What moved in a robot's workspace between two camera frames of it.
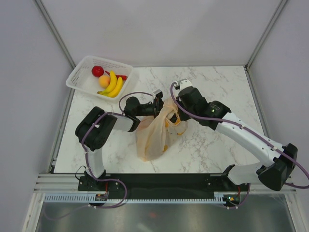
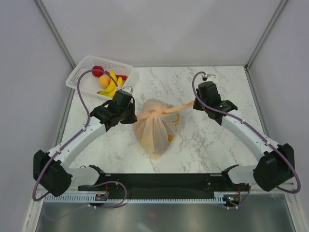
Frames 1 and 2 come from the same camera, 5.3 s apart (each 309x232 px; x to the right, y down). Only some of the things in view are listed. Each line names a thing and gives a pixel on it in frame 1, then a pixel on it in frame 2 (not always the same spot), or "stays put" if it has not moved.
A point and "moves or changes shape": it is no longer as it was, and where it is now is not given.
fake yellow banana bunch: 114,87 stays put
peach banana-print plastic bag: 154,137 moves or changes shape
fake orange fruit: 104,81 stays put
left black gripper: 158,105 → 132,119
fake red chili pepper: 124,77 stays put
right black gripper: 183,117 → 197,106
